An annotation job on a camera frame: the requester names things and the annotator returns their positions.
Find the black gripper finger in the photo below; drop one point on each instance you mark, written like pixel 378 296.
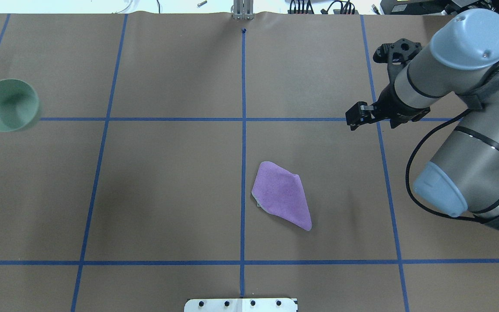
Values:
pixel 359 114

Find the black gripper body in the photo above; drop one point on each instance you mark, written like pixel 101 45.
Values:
pixel 389 105

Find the green bowl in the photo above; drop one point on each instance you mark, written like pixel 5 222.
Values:
pixel 20 105

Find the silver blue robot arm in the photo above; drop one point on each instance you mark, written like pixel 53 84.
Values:
pixel 454 170

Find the purple cloth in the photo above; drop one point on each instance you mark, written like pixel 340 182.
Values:
pixel 281 193

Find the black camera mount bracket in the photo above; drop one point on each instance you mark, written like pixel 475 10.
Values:
pixel 396 56

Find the aluminium frame post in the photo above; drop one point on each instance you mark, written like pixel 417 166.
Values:
pixel 243 10

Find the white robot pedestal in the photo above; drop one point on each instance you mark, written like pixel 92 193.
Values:
pixel 242 305

